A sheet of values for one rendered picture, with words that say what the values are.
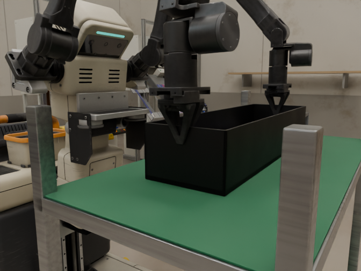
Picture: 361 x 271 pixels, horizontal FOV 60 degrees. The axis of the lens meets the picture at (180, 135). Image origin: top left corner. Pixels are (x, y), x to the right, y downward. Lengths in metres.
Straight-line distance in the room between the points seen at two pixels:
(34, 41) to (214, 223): 0.64
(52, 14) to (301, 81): 5.19
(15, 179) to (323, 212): 1.03
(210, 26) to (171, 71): 0.10
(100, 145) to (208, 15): 0.76
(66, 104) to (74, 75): 0.13
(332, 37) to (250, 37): 1.39
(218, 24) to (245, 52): 5.66
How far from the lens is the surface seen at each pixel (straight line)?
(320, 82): 5.73
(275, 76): 1.04
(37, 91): 0.96
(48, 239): 0.61
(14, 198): 1.27
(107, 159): 1.15
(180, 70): 0.52
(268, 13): 1.04
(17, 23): 3.62
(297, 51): 1.03
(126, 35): 1.11
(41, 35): 0.86
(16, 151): 1.36
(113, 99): 1.11
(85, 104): 1.03
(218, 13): 0.49
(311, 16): 5.86
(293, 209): 0.31
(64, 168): 1.12
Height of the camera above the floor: 1.14
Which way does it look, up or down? 10 degrees down
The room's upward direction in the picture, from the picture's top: straight up
